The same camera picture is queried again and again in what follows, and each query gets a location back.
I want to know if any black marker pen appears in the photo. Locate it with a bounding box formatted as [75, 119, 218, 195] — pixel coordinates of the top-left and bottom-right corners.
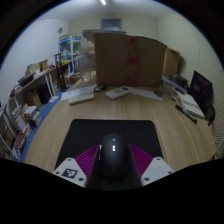
[174, 103, 198, 124]

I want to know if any grey door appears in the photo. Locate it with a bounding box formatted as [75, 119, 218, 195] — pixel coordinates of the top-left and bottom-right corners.
[100, 18, 123, 33]

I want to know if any open white book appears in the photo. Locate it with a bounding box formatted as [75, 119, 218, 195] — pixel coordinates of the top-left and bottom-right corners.
[176, 92, 206, 120]

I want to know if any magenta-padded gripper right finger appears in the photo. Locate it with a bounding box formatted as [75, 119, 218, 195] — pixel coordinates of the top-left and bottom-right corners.
[128, 143, 175, 188]

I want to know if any tall brown cardboard box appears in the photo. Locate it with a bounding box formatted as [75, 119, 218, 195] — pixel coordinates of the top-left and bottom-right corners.
[163, 48, 181, 79]

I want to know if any blue and white box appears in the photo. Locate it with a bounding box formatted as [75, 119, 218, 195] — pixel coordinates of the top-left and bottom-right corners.
[59, 34, 83, 63]

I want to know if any black office chair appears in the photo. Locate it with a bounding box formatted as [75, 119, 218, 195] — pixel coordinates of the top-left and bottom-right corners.
[188, 70, 216, 126]

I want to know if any black computer mouse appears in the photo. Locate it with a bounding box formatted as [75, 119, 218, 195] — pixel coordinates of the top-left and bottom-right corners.
[98, 133, 132, 183]

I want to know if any black mouse pad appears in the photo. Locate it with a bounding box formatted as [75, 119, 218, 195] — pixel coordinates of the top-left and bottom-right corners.
[54, 118, 164, 171]

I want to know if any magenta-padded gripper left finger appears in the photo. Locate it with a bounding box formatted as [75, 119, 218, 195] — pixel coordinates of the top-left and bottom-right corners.
[52, 143, 101, 189]

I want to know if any cluttered shelf unit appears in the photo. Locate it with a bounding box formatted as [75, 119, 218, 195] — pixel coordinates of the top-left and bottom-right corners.
[0, 59, 73, 163]

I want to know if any clear plastic container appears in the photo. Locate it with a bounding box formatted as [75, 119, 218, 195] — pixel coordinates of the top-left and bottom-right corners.
[77, 52, 97, 83]

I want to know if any large brown cardboard box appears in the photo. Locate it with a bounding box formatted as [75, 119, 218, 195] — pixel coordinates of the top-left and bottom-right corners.
[93, 32, 168, 88]

